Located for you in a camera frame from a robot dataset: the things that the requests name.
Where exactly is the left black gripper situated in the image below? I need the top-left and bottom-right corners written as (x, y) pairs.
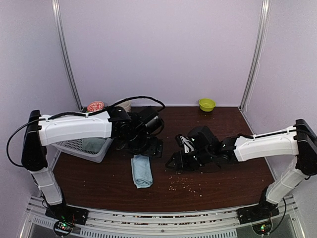
top-left (127, 130), bottom-right (163, 158)

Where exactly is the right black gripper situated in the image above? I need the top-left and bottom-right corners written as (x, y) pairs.
top-left (165, 148), bottom-right (213, 172)

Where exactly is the light blue towel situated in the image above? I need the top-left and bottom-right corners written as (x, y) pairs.
top-left (131, 155), bottom-right (153, 189)

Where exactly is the green panda towel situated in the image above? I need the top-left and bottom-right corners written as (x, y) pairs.
top-left (82, 138), bottom-right (106, 153)

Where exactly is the white plastic basket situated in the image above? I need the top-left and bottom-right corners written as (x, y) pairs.
top-left (53, 138), bottom-right (113, 163)

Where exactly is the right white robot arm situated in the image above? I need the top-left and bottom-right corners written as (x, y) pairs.
top-left (165, 119), bottom-right (317, 219)

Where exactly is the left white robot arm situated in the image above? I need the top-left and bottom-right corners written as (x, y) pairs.
top-left (21, 107), bottom-right (164, 220)

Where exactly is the beige ceramic mug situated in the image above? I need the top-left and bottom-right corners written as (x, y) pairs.
top-left (118, 101), bottom-right (131, 112)

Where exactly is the lime green bowl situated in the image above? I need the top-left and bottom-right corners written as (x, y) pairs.
top-left (199, 98), bottom-right (216, 112)

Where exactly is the red patterned bowl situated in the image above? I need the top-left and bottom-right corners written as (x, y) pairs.
top-left (87, 101), bottom-right (105, 113)

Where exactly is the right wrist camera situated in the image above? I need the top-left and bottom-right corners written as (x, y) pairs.
top-left (175, 134), bottom-right (195, 153)

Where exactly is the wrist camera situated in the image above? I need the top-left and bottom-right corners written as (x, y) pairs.
top-left (137, 106), bottom-right (164, 136)
top-left (175, 134), bottom-right (195, 153)

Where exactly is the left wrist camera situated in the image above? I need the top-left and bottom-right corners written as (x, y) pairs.
top-left (137, 106), bottom-right (164, 136)

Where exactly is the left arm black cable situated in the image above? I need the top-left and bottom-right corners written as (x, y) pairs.
top-left (6, 96), bottom-right (166, 168)

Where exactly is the front aluminium rail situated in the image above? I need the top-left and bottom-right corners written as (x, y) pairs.
top-left (24, 195), bottom-right (302, 238)

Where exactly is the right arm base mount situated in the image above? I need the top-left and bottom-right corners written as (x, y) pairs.
top-left (237, 201), bottom-right (279, 236)

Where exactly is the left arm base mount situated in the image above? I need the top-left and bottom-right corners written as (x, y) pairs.
top-left (45, 199), bottom-right (89, 238)

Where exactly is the right aluminium frame post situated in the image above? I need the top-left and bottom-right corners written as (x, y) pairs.
top-left (239, 0), bottom-right (271, 112)

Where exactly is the aluminium frame post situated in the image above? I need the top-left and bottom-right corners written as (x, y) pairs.
top-left (52, 0), bottom-right (83, 110)
top-left (239, 0), bottom-right (271, 112)

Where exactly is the left aluminium frame post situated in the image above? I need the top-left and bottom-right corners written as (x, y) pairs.
top-left (52, 0), bottom-right (83, 110)

